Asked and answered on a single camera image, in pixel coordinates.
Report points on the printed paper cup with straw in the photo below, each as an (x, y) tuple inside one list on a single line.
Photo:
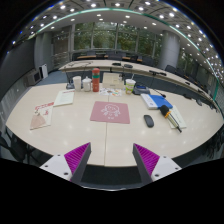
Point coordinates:
[(130, 86)]

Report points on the blue and white book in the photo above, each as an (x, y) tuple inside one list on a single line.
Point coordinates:
[(155, 101)]

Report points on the white booklet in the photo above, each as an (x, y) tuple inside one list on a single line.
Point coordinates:
[(64, 98)]

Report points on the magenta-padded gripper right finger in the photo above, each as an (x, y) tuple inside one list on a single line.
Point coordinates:
[(146, 160)]

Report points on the dark office chairs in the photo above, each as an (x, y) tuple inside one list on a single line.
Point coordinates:
[(115, 56)]

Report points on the white paper sheet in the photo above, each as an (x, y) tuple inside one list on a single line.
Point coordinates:
[(179, 120)]

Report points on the ceiling lights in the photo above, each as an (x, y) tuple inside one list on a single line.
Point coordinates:
[(117, 4)]

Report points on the cream cardboard box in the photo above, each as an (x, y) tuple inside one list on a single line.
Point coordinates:
[(112, 80)]

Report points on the curved beige conference desk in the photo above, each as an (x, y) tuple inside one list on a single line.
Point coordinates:
[(100, 65)]

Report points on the red thermos bottle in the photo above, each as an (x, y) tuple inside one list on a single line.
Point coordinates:
[(96, 80)]

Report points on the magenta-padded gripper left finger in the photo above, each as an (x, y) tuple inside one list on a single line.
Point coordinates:
[(77, 159)]

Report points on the black computer mouse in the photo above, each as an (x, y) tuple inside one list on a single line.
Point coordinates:
[(148, 120)]

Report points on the pink mouse pad with drawing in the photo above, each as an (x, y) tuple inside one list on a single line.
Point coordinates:
[(110, 112)]

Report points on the dark gooseneck conference microphone unit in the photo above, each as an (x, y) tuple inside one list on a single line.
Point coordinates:
[(70, 86), (140, 90)]

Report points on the white lidded mug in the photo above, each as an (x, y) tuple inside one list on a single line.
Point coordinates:
[(86, 84)]

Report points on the white paper cup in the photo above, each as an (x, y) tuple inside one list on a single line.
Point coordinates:
[(77, 83)]

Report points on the colourful sticker sheet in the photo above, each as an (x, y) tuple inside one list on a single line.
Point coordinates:
[(110, 92)]

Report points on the handheld microphone with black foam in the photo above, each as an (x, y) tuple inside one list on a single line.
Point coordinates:
[(165, 111)]

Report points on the red and white leaflet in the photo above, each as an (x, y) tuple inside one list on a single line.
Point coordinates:
[(41, 116)]

